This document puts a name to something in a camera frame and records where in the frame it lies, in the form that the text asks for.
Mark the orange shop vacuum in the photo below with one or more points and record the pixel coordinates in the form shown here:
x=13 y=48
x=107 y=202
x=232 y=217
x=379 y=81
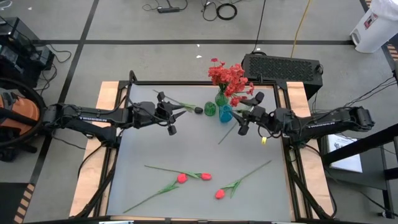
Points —
x=21 y=112

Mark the black perforated computer case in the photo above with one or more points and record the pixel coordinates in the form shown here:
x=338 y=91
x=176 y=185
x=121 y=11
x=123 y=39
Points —
x=280 y=70

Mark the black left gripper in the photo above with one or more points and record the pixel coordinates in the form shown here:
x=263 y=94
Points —
x=146 y=113

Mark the black power strip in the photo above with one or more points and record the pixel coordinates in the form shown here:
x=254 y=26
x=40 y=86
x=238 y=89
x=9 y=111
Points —
x=168 y=10

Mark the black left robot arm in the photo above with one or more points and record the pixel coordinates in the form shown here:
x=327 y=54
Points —
x=93 y=115

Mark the white trash bin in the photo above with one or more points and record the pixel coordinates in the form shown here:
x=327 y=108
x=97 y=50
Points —
x=373 y=31

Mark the black table frame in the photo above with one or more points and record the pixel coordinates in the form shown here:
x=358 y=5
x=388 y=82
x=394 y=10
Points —
x=186 y=83

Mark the tall green glass vase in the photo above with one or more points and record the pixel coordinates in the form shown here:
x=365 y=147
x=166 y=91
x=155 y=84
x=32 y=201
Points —
x=221 y=99

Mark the small green glass vase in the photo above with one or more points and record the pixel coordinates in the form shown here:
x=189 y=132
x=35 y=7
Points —
x=210 y=109

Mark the dark grey side table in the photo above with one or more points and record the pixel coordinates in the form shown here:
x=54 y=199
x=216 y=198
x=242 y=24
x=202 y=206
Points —
x=373 y=175

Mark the black mat striped edge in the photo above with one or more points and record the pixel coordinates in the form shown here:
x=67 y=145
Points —
x=9 y=202
x=393 y=53

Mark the black metal stand frame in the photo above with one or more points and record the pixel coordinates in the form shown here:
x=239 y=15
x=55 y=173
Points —
x=357 y=146

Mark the black artificial tulip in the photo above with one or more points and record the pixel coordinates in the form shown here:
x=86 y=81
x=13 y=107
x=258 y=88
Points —
x=227 y=134
x=198 y=110

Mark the orange vacuum cleaner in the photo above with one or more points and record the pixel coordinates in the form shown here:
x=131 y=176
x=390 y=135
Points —
x=44 y=102

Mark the red artificial tulip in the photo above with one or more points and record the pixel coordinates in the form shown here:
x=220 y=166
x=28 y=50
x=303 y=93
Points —
x=206 y=176
x=182 y=178
x=219 y=194

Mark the black equipment cart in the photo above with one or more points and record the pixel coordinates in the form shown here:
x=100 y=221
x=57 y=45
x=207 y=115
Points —
x=18 y=53

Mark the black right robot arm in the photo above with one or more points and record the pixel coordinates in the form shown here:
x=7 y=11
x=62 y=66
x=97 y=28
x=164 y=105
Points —
x=326 y=123

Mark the blue glass vase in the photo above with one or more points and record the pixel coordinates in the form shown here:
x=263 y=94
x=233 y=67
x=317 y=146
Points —
x=226 y=114

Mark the printed paper sheet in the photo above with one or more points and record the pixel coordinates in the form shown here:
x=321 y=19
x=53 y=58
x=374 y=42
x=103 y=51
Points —
x=345 y=155

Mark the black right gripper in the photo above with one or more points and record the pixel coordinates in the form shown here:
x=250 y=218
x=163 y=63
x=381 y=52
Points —
x=267 y=121

